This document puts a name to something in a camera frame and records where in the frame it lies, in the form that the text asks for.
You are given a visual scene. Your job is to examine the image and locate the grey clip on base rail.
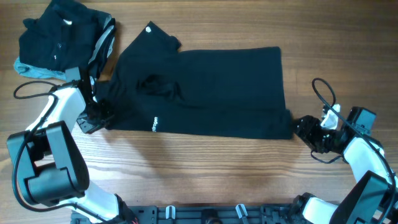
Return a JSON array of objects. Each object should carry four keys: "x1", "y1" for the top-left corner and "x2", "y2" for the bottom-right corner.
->
[{"x1": 165, "y1": 205, "x2": 176, "y2": 220}]

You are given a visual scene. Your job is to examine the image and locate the folded black polo shirt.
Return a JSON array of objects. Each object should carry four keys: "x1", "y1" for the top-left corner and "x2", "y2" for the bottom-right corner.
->
[{"x1": 19, "y1": 0, "x2": 111, "y2": 72}]

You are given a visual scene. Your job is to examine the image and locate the folded light blue garment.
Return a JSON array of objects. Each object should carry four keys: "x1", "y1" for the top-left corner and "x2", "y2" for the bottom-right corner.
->
[{"x1": 14, "y1": 57, "x2": 66, "y2": 81}]

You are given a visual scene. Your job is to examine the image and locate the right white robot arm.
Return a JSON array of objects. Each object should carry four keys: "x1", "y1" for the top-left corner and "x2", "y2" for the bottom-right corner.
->
[{"x1": 291, "y1": 107, "x2": 397, "y2": 223}]

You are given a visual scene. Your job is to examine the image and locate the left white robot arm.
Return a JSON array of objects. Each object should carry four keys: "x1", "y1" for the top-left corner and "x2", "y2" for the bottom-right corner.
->
[{"x1": 7, "y1": 80, "x2": 136, "y2": 223}]

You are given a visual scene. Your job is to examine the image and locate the dark green polo shirt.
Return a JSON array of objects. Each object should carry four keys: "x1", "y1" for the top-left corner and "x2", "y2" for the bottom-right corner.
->
[{"x1": 95, "y1": 22, "x2": 293, "y2": 139}]

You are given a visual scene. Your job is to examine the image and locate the folded black grey-trimmed garment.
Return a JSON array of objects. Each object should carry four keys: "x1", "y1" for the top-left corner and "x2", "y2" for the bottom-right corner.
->
[{"x1": 88, "y1": 14, "x2": 116, "y2": 79}]

